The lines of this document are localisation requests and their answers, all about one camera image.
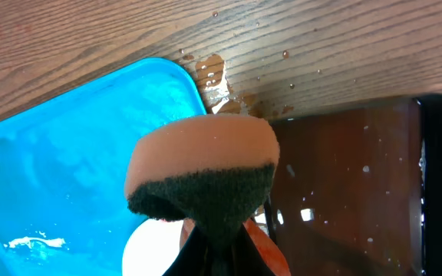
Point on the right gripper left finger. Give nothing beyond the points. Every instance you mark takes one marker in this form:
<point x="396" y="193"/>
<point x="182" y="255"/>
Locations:
<point x="193" y="259"/>

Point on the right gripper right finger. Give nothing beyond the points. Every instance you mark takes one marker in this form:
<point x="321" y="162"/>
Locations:
<point x="247" y="261"/>

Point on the light blue plate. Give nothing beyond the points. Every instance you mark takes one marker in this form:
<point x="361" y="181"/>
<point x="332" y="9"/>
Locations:
<point x="152" y="248"/>

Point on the orange and green sponge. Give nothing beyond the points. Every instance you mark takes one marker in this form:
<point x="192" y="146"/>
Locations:
<point x="213" y="172"/>

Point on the teal plastic tray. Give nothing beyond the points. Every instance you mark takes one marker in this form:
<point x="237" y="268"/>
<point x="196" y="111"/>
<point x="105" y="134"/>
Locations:
<point x="63" y="164"/>

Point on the black water tray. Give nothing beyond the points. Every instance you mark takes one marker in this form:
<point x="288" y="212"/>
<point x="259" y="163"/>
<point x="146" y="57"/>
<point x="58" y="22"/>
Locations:
<point x="359" y="191"/>

